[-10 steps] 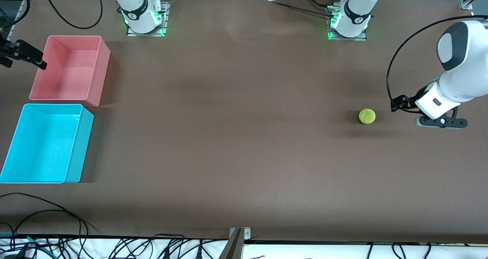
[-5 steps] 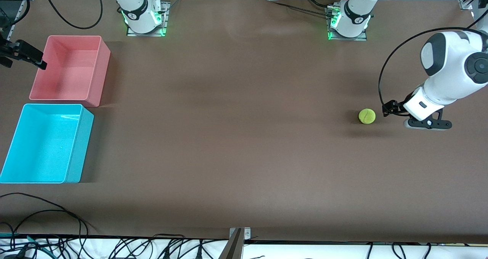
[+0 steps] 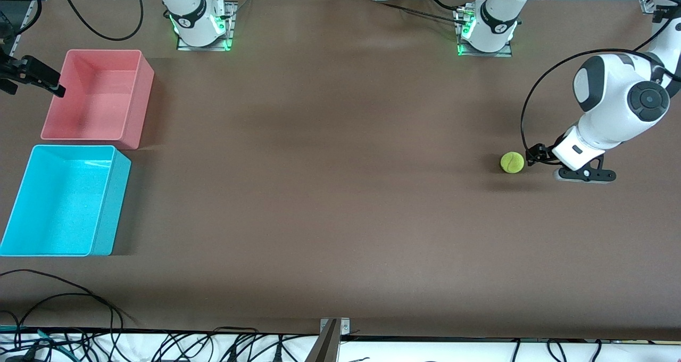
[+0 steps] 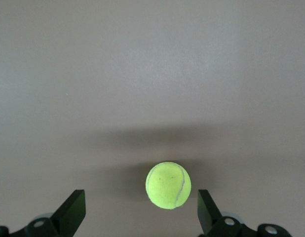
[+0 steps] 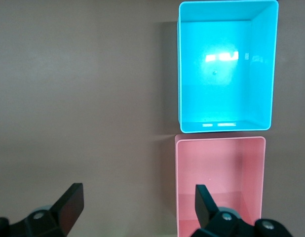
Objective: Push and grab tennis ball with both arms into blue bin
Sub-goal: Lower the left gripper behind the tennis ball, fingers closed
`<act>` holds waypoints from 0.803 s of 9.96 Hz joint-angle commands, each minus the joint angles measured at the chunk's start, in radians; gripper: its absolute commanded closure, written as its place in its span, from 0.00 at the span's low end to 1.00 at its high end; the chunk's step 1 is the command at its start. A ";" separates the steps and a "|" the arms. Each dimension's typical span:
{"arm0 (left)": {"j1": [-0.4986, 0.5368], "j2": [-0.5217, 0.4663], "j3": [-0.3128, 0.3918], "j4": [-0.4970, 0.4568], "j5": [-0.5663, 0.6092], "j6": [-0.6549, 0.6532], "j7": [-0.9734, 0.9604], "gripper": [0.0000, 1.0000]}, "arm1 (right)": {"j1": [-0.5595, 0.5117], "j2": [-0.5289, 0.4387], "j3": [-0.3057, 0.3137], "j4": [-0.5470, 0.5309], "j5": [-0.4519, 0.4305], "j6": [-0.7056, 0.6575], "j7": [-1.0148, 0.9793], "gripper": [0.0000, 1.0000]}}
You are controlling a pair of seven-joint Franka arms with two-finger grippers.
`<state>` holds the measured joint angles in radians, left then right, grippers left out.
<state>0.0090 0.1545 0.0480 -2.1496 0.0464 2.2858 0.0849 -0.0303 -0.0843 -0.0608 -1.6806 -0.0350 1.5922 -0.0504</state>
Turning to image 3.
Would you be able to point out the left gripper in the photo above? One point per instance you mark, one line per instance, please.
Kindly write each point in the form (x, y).
(539, 153)

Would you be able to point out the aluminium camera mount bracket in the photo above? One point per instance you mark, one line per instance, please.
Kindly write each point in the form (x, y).
(330, 346)

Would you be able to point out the blue plastic bin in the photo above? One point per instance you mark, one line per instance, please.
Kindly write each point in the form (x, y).
(58, 202)

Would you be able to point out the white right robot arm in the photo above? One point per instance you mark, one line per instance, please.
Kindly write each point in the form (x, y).
(191, 10)

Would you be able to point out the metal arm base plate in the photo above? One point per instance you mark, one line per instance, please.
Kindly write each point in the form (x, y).
(487, 55)
(231, 26)

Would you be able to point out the yellow-green tennis ball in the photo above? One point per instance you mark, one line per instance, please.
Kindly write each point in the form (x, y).
(512, 162)

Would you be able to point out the pink plastic bin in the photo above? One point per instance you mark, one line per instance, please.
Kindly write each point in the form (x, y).
(101, 98)

